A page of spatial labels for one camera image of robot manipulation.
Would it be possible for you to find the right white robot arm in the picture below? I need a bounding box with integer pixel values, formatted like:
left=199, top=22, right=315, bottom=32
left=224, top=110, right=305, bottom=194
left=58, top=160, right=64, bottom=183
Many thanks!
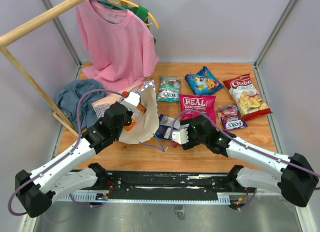
left=172, top=115, right=319, bottom=208

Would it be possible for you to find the green white snack pack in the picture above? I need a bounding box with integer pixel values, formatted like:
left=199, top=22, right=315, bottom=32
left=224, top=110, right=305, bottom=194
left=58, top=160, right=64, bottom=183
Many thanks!
left=157, top=76, right=181, bottom=102

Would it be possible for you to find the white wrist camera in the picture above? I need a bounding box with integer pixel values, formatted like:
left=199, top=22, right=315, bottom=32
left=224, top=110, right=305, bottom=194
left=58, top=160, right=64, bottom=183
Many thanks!
left=120, top=91, right=140, bottom=112
left=171, top=128, right=189, bottom=145

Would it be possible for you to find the grey slotted cable duct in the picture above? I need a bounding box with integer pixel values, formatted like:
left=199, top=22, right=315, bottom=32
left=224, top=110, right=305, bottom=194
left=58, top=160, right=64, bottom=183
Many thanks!
left=59, top=192, right=231, bottom=205

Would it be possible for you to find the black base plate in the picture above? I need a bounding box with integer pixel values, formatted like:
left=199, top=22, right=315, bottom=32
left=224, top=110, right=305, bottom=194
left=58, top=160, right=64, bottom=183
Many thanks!
left=99, top=171, right=255, bottom=201

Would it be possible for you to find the orange snack pack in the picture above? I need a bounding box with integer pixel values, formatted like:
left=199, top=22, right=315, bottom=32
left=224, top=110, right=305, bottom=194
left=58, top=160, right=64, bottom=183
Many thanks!
left=124, top=103, right=147, bottom=131

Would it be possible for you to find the blue white snack pack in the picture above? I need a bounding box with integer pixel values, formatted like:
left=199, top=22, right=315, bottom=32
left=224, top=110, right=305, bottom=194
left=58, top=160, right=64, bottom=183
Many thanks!
left=155, top=114, right=174, bottom=140

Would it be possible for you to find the blue checkered paper bag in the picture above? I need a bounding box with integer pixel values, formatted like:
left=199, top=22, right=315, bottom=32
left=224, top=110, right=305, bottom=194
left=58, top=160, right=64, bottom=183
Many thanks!
left=91, top=79, right=159, bottom=145

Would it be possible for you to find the pink t-shirt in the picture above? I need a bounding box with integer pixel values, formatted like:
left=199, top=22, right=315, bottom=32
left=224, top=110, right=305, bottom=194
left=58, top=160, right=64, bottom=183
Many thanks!
left=75, top=0, right=159, bottom=91

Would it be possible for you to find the wooden clothes rack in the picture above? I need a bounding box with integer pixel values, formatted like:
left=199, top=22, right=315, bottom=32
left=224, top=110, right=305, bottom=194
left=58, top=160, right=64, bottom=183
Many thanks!
left=0, top=0, right=151, bottom=138

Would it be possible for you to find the blue snack bag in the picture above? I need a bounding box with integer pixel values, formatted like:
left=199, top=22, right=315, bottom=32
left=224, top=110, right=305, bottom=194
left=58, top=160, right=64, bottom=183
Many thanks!
left=184, top=66, right=224, bottom=96

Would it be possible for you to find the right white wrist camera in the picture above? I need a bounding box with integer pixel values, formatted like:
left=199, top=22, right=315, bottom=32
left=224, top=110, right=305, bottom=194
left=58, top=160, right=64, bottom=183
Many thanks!
left=171, top=128, right=189, bottom=145

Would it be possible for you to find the red Chuba chips bag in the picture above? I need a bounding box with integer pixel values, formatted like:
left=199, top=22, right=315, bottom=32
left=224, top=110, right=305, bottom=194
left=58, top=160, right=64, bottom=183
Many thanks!
left=223, top=74, right=272, bottom=121

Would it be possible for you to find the pink snack bag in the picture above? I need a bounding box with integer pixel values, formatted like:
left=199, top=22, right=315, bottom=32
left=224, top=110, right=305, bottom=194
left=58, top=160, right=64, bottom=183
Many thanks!
left=179, top=94, right=216, bottom=122

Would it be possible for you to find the yellow hanger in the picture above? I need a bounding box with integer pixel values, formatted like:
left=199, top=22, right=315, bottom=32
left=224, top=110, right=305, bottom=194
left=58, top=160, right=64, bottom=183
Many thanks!
left=108, top=0, right=159, bottom=29

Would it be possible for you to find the grey-blue hanger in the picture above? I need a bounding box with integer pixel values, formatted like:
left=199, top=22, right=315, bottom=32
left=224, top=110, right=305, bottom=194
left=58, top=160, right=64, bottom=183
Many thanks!
left=91, top=0, right=127, bottom=11

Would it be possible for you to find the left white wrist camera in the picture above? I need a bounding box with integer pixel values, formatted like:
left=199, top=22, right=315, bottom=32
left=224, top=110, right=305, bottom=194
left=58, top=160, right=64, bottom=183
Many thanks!
left=120, top=91, right=140, bottom=112

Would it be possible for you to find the blue crumpled cloth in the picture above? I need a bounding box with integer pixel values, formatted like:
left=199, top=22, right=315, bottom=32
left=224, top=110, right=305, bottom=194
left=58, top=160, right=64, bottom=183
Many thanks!
left=56, top=79, right=106, bottom=129

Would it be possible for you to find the green garment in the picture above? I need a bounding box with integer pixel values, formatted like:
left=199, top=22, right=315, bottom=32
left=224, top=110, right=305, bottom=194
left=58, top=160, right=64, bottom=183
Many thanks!
left=94, top=0, right=159, bottom=28

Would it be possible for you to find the pink purple snack pouch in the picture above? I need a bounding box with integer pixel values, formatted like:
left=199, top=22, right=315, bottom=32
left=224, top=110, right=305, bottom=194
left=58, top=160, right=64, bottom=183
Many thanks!
left=217, top=105, right=248, bottom=131

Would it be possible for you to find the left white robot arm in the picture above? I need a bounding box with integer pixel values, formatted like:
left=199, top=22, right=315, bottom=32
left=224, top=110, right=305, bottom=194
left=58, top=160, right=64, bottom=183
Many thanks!
left=13, top=101, right=137, bottom=218

